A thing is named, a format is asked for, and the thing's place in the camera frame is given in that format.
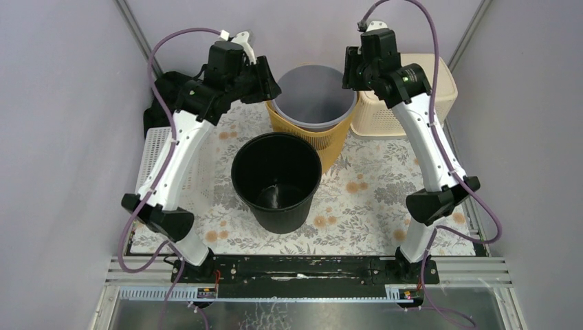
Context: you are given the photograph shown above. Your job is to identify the cream large plastic basket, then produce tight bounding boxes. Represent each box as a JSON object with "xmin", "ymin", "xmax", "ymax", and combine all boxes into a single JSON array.
[{"xmin": 351, "ymin": 53, "xmax": 458, "ymax": 139}]

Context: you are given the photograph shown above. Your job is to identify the grey bin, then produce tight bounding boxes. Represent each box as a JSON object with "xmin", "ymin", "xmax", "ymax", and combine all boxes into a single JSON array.
[{"xmin": 272, "ymin": 64, "xmax": 358, "ymax": 132}]

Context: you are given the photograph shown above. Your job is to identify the black bin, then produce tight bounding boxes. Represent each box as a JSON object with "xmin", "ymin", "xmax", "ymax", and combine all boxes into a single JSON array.
[{"xmin": 231, "ymin": 132, "xmax": 322, "ymax": 234}]

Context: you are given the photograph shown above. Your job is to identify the white perforated plastic basket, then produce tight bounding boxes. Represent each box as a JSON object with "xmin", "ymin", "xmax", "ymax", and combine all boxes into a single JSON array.
[{"xmin": 135, "ymin": 127, "xmax": 218, "ymax": 216}]

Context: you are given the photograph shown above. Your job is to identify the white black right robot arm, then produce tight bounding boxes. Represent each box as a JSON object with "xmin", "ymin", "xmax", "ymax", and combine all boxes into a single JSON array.
[{"xmin": 342, "ymin": 27, "xmax": 480, "ymax": 283}]

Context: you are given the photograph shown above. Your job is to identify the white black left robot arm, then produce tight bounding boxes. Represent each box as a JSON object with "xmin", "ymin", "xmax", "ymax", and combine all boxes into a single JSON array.
[{"xmin": 122, "ymin": 31, "xmax": 281, "ymax": 283}]

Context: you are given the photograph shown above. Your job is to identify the black crumpled cloth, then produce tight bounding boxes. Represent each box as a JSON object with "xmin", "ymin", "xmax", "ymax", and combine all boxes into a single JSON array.
[{"xmin": 143, "ymin": 71, "xmax": 192, "ymax": 137}]

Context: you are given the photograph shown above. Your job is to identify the yellow perforated waste bin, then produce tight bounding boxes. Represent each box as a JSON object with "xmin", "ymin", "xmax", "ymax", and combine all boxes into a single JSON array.
[{"xmin": 266, "ymin": 100, "xmax": 355, "ymax": 172}]

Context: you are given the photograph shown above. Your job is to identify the floral patterned table mat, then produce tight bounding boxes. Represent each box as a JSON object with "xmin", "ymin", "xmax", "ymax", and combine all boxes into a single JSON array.
[{"xmin": 180, "ymin": 104, "xmax": 423, "ymax": 255}]

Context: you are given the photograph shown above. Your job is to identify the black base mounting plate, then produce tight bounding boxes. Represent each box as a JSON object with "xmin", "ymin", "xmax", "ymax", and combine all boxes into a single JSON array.
[{"xmin": 170, "ymin": 254, "xmax": 440, "ymax": 298}]

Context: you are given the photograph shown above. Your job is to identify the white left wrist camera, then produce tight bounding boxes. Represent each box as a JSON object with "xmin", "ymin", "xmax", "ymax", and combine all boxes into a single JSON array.
[{"xmin": 219, "ymin": 30, "xmax": 256, "ymax": 65}]

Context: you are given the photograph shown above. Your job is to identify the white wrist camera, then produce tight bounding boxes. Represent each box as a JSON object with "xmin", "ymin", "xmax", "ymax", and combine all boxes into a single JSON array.
[
  {"xmin": 219, "ymin": 30, "xmax": 256, "ymax": 65},
  {"xmin": 357, "ymin": 19, "xmax": 388, "ymax": 32}
]

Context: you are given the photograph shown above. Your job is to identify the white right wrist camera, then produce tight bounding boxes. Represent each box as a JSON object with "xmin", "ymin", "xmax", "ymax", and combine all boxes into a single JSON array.
[{"xmin": 357, "ymin": 19, "xmax": 388, "ymax": 32}]

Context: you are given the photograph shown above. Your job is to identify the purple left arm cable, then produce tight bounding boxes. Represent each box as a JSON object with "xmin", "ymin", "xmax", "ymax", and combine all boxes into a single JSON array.
[{"xmin": 117, "ymin": 27, "xmax": 229, "ymax": 330}]

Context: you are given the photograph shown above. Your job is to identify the aluminium frame rails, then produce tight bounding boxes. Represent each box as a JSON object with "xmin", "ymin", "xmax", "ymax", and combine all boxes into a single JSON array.
[{"xmin": 89, "ymin": 0, "xmax": 529, "ymax": 330}]

